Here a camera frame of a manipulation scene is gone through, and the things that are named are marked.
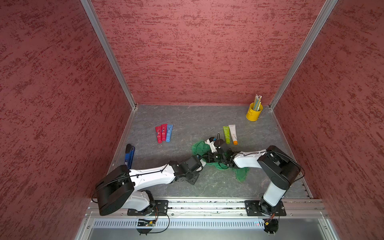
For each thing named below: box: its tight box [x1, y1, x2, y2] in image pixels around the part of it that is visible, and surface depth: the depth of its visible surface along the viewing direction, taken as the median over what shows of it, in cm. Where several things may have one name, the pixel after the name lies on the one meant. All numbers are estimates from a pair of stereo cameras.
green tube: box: [223, 126, 231, 145], surface depth 105 cm
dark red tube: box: [155, 126, 162, 144], surface depth 103 cm
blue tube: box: [166, 124, 174, 143], surface depth 105 cm
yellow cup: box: [246, 102, 264, 122], surface depth 109 cm
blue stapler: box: [124, 143, 135, 169], surface depth 92 cm
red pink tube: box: [161, 123, 168, 141], surface depth 105 cm
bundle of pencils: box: [253, 94, 263, 111], surface depth 108 cm
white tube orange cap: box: [228, 124, 239, 146], surface depth 105 cm
